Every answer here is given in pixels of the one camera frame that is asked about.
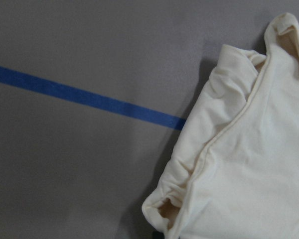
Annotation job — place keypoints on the cream long-sleeve graphic shirt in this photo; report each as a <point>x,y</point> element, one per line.
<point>234,171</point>

